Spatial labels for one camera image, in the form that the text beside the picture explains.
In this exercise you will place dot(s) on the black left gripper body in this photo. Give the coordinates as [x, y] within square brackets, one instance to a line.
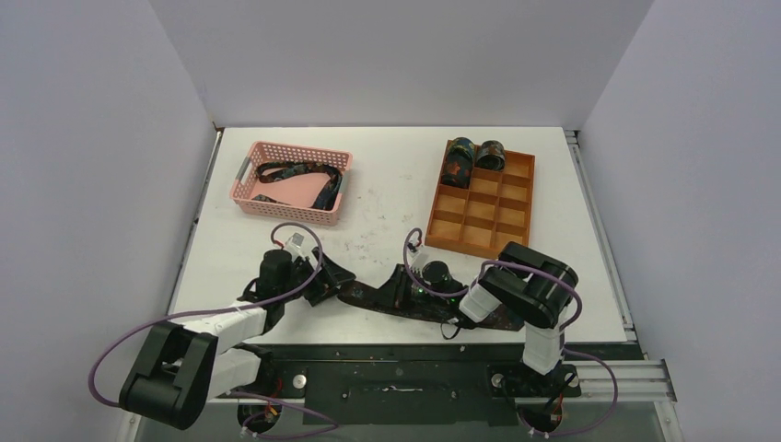
[301, 272]

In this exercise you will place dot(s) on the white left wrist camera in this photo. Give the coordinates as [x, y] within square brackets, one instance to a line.
[295, 246]

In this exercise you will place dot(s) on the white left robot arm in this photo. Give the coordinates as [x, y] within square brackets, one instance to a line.
[181, 366]

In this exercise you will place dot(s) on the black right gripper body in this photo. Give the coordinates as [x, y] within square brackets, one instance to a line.
[402, 287]

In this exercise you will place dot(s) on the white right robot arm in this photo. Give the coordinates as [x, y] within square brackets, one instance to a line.
[529, 285]

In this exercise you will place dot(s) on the brown floral tie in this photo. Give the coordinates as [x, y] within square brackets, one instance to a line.
[378, 305]

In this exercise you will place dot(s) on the rolled dark floral tie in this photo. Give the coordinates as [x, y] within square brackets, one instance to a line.
[458, 163]

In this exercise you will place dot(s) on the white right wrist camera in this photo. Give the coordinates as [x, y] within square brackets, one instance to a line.
[417, 257]

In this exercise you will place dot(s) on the rolled dark grey tie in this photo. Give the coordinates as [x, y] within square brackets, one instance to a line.
[490, 155]

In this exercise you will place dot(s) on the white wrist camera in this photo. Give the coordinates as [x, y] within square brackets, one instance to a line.
[295, 246]
[417, 257]

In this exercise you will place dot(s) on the pink perforated plastic basket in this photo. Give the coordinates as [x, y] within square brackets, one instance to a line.
[292, 182]

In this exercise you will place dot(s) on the wooden compartment tray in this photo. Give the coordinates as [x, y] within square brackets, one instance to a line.
[496, 209]

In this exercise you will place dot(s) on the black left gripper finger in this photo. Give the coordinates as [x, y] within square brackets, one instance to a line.
[332, 273]
[315, 294]

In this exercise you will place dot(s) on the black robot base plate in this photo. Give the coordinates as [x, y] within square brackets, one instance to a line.
[401, 385]

